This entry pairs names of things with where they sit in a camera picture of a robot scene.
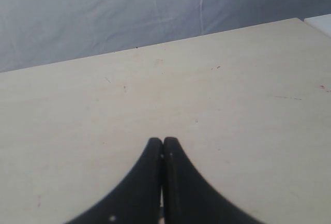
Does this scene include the grey-blue backdrop cloth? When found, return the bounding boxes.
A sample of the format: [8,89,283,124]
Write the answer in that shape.
[1,0,330,72]

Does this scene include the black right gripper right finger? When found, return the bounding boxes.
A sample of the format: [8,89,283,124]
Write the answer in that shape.
[163,137,252,223]

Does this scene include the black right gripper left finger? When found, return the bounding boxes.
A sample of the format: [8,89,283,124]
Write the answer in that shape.
[69,138,163,224]

